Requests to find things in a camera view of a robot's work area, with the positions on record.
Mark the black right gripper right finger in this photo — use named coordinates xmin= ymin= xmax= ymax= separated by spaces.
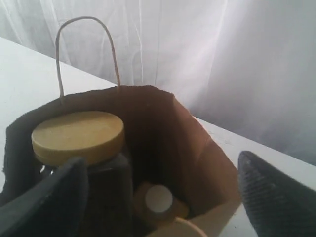
xmin=237 ymin=151 xmax=316 ymax=237

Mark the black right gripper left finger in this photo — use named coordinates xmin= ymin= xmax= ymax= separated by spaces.
xmin=0 ymin=158 xmax=88 ymax=237

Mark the clear jar gold lid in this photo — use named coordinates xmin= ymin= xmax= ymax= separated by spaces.
xmin=31 ymin=111 xmax=133 ymax=237

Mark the yellow grain bottle white cap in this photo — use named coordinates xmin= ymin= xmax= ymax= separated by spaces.
xmin=133 ymin=182 xmax=190 ymax=229

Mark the brown paper shopping bag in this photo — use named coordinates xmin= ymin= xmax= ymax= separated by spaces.
xmin=0 ymin=16 xmax=242 ymax=237

